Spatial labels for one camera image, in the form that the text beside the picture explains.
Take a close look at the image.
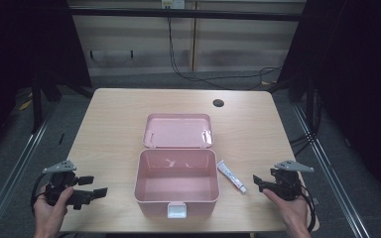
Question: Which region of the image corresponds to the yellow floor tape piece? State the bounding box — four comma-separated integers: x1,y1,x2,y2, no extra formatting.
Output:
18,98,34,112

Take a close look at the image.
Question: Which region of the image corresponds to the white ointment tube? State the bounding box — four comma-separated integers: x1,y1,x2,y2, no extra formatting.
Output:
216,160,248,194

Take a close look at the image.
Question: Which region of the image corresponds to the pink storage box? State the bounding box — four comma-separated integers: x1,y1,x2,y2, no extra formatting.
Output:
133,148,221,220

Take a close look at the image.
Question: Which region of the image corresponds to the person's left hand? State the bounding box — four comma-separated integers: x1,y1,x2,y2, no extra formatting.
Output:
33,185,75,238

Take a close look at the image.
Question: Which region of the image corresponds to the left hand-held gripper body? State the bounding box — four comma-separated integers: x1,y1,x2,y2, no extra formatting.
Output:
42,160,84,211

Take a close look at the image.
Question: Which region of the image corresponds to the black cable bundle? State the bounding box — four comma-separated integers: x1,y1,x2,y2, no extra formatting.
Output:
289,88,323,158

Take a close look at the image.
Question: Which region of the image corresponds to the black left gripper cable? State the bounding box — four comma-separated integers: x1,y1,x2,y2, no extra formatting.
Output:
30,172,49,216

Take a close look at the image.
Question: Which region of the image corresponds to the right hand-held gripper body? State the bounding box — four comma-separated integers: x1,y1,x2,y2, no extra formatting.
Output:
269,160,316,202

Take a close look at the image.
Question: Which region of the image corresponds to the long black floor cable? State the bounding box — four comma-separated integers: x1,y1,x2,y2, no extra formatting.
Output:
167,16,283,91

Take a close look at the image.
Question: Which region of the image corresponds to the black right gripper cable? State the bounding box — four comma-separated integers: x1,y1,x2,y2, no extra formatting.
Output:
298,183,318,233

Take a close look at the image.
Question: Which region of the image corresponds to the aluminium floor rail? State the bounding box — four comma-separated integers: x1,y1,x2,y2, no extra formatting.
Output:
0,107,59,238
291,104,372,238

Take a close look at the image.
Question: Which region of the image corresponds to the black curtain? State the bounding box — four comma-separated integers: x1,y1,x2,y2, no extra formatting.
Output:
0,0,93,167
277,0,381,207

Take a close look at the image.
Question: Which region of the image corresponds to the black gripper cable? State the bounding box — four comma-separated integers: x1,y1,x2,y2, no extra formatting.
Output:
30,172,49,216
298,183,318,233

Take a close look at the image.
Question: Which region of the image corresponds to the person's right hand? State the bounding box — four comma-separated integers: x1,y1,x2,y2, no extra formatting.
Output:
262,187,313,238

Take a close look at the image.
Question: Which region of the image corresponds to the black metal stand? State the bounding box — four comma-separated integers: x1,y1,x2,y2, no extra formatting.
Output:
30,72,45,135
305,74,317,135

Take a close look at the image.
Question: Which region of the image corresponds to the black horizontal frame bar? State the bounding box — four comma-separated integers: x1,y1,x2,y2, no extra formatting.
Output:
68,7,303,22

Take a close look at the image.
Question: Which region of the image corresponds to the pink box lid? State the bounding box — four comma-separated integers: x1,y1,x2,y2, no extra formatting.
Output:
142,112,214,149

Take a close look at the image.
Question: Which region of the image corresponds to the white wall socket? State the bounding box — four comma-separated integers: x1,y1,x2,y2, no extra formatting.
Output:
161,0,187,10

